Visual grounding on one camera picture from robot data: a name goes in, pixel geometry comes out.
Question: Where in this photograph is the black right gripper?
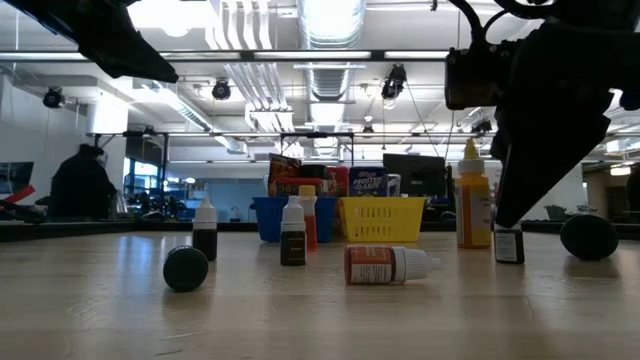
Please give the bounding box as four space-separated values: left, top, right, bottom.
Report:
443 0 640 230

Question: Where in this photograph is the tall yellow squeeze bottle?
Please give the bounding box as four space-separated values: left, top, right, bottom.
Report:
454 137 493 250

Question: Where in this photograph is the dark dropper bottle white label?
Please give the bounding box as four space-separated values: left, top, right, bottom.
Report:
493 227 526 265

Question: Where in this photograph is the blue Frosted Flakes cereal box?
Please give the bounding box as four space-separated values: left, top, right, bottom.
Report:
348 166 389 198

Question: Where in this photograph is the orange-label dropper bottle white cap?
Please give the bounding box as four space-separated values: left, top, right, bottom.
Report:
343 244 442 286

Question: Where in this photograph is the orange black snack packet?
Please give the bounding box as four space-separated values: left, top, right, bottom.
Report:
267 152 303 197

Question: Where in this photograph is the black dropper bottle white cap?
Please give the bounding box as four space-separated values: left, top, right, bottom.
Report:
192 195 219 262

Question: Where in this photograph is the small orange bottle yellow cap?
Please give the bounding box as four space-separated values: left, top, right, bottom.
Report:
298 184 319 253

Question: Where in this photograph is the brown dropper bottle white cap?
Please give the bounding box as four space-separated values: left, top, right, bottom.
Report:
279 194 307 267

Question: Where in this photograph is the grey office chair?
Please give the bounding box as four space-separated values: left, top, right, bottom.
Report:
543 203 571 222

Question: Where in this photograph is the black computer monitor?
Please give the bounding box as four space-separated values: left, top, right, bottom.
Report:
383 153 448 199

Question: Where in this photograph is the clear plastic bin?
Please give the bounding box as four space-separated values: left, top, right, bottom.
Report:
262 173 405 199

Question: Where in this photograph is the person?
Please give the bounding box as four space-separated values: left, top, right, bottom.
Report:
48 143 119 222

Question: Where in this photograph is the white ceiling pipe bundle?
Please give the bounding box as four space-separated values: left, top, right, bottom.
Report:
207 0 296 132

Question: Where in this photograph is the yellow plastic basket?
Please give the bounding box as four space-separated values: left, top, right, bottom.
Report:
337 195 426 244

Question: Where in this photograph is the dark background monitor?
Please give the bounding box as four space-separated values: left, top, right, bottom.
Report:
0 160 35 197

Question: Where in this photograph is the black overhead rig beam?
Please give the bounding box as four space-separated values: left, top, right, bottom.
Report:
0 48 450 63

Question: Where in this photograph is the blue plastic basket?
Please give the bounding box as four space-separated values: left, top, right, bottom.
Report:
252 195 339 244

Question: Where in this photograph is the white rectangular ceiling duct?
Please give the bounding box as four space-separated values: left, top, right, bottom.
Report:
132 67 247 154

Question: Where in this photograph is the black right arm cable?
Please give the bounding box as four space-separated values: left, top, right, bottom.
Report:
447 0 531 46

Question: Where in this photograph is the black metal table frame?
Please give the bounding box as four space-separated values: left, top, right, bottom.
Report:
0 219 640 242

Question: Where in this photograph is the silver ceiling air duct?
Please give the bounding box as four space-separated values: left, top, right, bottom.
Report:
296 0 368 104

